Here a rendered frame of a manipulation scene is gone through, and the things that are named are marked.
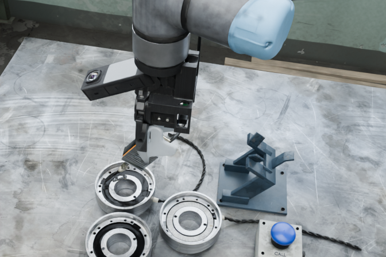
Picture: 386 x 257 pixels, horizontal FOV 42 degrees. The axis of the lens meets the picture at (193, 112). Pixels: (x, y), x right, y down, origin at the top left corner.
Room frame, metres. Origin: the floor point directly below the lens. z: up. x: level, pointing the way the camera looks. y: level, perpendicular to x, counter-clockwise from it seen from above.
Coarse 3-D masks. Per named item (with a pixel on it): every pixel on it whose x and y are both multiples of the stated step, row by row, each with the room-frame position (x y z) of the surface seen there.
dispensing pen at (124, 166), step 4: (164, 136) 0.53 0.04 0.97; (168, 140) 0.53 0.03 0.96; (132, 144) 0.54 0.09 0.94; (124, 148) 0.55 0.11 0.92; (128, 148) 0.54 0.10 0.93; (124, 152) 0.53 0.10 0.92; (124, 164) 0.53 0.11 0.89; (128, 164) 0.53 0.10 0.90; (120, 168) 0.53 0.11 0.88; (124, 168) 0.53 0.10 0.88; (116, 172) 0.53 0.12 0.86; (120, 172) 0.53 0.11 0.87; (112, 176) 0.53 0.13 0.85; (108, 180) 0.53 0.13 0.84
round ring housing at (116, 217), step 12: (108, 216) 0.46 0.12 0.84; (120, 216) 0.47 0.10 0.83; (132, 216) 0.47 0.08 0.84; (96, 228) 0.44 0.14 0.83; (120, 228) 0.45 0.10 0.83; (144, 228) 0.45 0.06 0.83; (108, 240) 0.43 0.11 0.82; (120, 240) 0.44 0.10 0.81; (132, 240) 0.43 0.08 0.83; (108, 252) 0.40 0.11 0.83; (132, 252) 0.41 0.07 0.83; (144, 252) 0.41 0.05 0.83
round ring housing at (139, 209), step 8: (104, 168) 0.56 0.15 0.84; (112, 168) 0.57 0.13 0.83; (136, 168) 0.58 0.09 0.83; (104, 176) 0.55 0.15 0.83; (120, 176) 0.55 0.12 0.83; (128, 176) 0.56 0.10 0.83; (144, 176) 0.56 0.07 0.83; (152, 176) 0.55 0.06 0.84; (96, 184) 0.52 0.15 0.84; (112, 184) 0.53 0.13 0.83; (120, 184) 0.55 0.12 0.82; (128, 184) 0.55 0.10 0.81; (136, 184) 0.54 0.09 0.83; (152, 184) 0.54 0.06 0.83; (96, 192) 0.51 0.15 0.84; (112, 192) 0.52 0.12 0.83; (136, 192) 0.52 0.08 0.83; (152, 192) 0.52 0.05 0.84; (96, 200) 0.50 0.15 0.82; (104, 200) 0.50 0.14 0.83; (120, 200) 0.50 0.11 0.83; (128, 200) 0.50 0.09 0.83; (144, 200) 0.51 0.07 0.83; (152, 200) 0.51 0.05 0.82; (104, 208) 0.49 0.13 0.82; (112, 208) 0.48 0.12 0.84; (120, 208) 0.48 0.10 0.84; (128, 208) 0.48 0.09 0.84; (136, 208) 0.48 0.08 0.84; (144, 208) 0.49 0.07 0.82
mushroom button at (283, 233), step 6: (282, 222) 0.46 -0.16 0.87; (276, 228) 0.45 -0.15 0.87; (282, 228) 0.45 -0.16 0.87; (288, 228) 0.45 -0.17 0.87; (276, 234) 0.44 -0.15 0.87; (282, 234) 0.44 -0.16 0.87; (288, 234) 0.44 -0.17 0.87; (294, 234) 0.44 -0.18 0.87; (276, 240) 0.43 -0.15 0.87; (282, 240) 0.43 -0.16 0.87; (288, 240) 0.43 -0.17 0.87
